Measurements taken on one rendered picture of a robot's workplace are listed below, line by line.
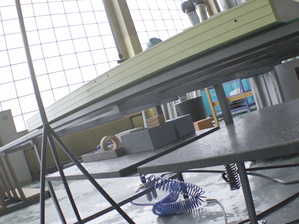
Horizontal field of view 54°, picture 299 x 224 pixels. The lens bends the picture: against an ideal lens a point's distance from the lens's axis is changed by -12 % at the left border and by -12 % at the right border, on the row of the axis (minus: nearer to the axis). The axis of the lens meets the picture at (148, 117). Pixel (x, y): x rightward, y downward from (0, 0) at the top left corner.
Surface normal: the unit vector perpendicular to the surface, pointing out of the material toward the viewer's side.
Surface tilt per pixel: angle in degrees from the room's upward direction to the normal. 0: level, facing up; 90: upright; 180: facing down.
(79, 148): 90
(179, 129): 90
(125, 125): 90
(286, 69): 90
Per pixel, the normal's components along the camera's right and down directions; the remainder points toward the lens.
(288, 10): 0.64, -0.19
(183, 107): -0.59, 0.27
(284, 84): -0.80, 0.26
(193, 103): 0.17, 0.03
